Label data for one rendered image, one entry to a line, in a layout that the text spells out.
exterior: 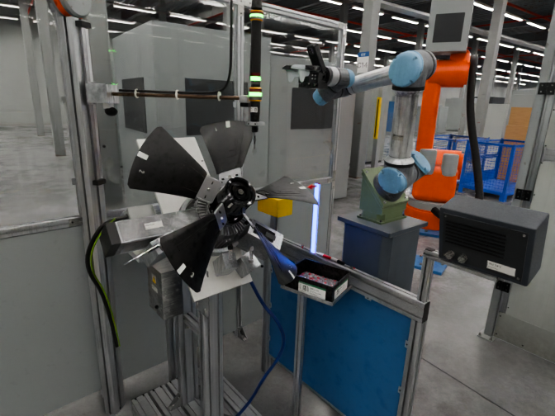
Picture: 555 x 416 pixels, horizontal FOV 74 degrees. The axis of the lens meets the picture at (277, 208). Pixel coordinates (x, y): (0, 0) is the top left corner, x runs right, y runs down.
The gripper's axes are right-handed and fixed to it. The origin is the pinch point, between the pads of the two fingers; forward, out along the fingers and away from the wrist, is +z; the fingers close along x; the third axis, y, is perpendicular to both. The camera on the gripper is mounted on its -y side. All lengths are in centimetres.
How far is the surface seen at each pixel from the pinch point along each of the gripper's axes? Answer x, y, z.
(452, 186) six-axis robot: 85, 103, -353
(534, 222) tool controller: -82, 42, -17
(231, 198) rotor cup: -7, 45, 30
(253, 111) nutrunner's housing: -1.5, 16.5, 17.0
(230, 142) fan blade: 13.0, 28.5, 17.4
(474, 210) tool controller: -67, 42, -16
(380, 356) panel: -40, 111, -20
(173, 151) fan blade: 8, 30, 43
